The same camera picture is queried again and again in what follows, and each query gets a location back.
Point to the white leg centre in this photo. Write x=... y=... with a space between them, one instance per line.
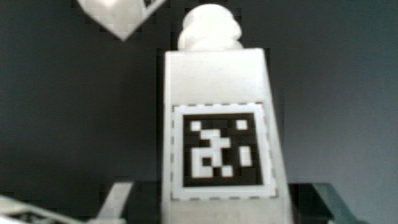
x=119 y=14

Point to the tag marker sheet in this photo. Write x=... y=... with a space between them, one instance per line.
x=21 y=213

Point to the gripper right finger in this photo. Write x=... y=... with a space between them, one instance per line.
x=318 y=205

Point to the white table leg with tag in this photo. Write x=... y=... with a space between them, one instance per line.
x=224 y=183

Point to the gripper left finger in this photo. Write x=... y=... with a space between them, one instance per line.
x=130 y=205

